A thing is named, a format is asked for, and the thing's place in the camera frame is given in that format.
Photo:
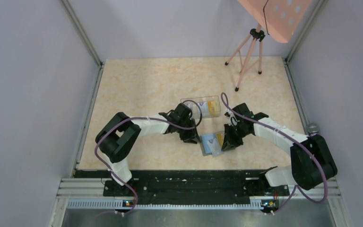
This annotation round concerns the purple glitter bottle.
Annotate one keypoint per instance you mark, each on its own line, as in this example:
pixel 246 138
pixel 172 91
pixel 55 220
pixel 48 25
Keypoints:
pixel 312 129

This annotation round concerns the aluminium frame rail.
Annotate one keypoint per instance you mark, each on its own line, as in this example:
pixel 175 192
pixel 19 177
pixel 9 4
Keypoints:
pixel 88 193

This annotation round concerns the pink perforated panel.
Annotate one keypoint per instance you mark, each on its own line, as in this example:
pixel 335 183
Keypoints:
pixel 280 18

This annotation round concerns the white credit card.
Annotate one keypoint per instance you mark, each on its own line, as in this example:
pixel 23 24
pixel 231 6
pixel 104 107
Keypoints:
pixel 214 147
pixel 204 108

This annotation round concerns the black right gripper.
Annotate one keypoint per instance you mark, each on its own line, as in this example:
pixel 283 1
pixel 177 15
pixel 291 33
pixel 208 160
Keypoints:
pixel 229 142

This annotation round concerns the pink tripod stand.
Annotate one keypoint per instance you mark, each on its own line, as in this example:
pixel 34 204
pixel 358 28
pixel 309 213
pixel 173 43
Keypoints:
pixel 256 35

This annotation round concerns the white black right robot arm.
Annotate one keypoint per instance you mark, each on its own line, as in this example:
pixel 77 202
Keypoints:
pixel 311 160

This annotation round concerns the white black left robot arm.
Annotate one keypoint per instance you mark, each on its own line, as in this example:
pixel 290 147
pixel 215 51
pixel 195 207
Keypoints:
pixel 115 141

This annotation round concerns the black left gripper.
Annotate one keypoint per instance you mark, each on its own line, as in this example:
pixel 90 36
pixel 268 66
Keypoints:
pixel 191 137

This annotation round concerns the clear plastic card box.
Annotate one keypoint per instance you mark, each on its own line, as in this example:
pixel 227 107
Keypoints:
pixel 192 103

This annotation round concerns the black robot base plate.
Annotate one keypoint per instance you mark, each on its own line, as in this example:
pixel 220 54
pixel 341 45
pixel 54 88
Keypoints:
pixel 188 187

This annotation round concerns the yellow card stack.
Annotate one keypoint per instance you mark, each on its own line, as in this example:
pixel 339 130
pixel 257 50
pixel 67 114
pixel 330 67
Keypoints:
pixel 213 108

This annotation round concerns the grey card holder wallet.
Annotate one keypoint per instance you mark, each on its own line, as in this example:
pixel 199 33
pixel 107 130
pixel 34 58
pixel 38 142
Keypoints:
pixel 203 143

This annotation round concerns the yellow credit card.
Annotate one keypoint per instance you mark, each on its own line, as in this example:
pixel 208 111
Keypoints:
pixel 220 137

